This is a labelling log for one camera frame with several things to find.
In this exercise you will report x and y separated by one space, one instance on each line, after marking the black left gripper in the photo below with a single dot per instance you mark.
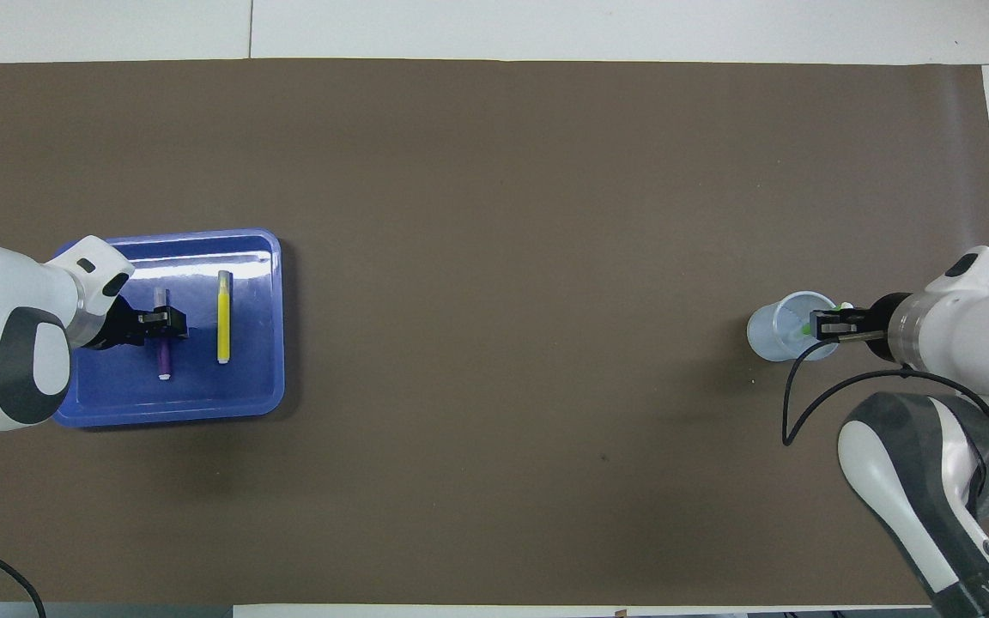
121 328

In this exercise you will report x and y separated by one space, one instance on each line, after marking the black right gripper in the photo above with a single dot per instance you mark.
879 326

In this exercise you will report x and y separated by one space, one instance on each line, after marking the purple marker pen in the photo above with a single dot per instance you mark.
164 356

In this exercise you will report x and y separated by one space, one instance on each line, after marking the green marker pen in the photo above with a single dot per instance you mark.
799 330

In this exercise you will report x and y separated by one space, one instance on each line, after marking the yellow marker pen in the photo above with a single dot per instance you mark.
224 318

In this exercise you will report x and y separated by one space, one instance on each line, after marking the translucent plastic cup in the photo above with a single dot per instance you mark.
769 335

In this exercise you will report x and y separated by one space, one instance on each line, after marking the blue plastic tray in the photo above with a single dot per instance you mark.
254 378

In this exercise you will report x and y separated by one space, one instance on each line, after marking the brown table mat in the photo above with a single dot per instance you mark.
494 257

